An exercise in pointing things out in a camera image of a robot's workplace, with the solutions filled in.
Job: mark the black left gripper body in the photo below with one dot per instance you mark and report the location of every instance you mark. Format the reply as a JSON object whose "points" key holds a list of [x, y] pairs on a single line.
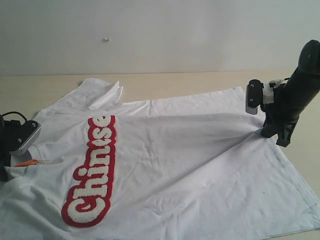
{"points": [[7, 127]]}

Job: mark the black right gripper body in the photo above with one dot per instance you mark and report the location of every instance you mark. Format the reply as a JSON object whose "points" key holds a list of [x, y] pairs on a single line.
{"points": [[279, 119]]}

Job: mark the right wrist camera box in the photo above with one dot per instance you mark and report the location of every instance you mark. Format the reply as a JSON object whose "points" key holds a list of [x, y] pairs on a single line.
{"points": [[253, 96]]}

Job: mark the orange neck label tag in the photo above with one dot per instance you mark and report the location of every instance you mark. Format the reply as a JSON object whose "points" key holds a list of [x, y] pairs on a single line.
{"points": [[27, 163]]}

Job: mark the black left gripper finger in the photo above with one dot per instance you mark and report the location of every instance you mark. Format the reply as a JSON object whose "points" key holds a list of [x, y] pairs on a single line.
{"points": [[3, 173]]}

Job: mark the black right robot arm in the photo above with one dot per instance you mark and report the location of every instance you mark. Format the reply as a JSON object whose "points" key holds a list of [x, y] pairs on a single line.
{"points": [[291, 98]]}

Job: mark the white t-shirt red lettering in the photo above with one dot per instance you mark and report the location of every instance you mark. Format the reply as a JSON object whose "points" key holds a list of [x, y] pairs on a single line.
{"points": [[182, 168]]}

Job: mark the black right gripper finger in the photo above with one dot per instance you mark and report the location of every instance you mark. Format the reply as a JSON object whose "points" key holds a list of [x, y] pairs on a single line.
{"points": [[284, 134]]}

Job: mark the small white wall fixture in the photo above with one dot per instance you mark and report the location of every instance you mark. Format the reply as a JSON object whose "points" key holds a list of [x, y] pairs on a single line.
{"points": [[105, 39]]}

